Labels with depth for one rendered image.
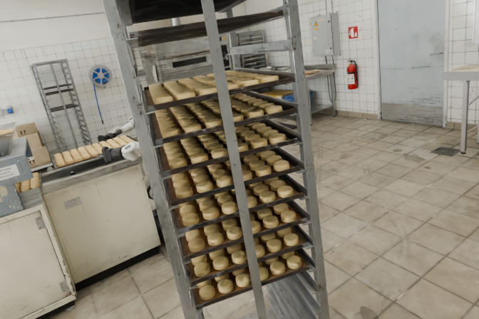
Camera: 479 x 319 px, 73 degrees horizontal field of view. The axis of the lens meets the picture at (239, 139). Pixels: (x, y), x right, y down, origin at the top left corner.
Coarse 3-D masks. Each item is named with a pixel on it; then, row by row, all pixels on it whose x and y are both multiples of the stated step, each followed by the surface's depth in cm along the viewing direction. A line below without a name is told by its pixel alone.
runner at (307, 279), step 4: (304, 272) 120; (308, 272) 117; (300, 276) 119; (304, 276) 119; (308, 276) 118; (304, 280) 117; (308, 280) 117; (312, 280) 114; (304, 284) 116; (308, 284) 115; (312, 284) 115; (316, 284) 111; (308, 288) 113; (312, 288) 113; (316, 288) 112; (312, 292) 111; (316, 292) 111
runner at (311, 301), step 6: (294, 276) 133; (294, 282) 130; (300, 282) 128; (300, 288) 126; (306, 288) 123; (300, 294) 123; (306, 294) 123; (306, 300) 120; (312, 300) 119; (312, 306) 117; (318, 306) 115; (312, 312) 114; (318, 312) 114
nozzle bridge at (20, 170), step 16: (16, 144) 235; (0, 160) 194; (16, 160) 197; (0, 176) 194; (16, 176) 199; (32, 176) 203; (0, 192) 196; (16, 192) 200; (0, 208) 197; (16, 208) 201
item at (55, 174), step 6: (84, 162) 264; (90, 162) 266; (96, 162) 269; (102, 162) 271; (66, 168) 257; (72, 168) 260; (78, 168) 262; (84, 168) 264; (42, 174) 249; (48, 174) 251; (54, 174) 254; (60, 174) 256; (66, 174) 258; (42, 180) 250; (48, 180) 252
